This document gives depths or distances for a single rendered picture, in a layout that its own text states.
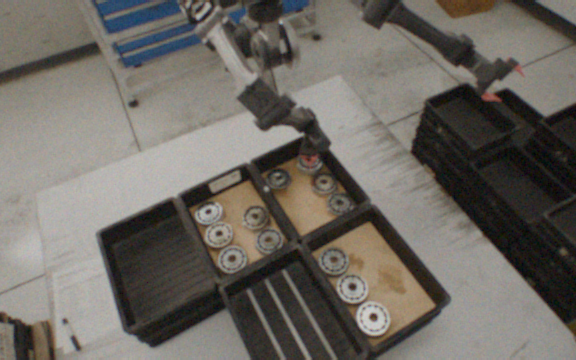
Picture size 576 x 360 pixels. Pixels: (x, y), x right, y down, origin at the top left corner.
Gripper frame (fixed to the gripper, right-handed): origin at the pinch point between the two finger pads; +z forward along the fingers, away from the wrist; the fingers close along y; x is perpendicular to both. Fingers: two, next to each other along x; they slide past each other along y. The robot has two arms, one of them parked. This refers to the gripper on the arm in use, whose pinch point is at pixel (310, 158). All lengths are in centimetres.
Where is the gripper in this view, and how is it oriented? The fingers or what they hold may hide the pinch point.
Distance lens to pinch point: 153.7
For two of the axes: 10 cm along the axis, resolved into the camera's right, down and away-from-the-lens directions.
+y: 2.8, -7.7, 5.7
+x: -9.6, -2.1, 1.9
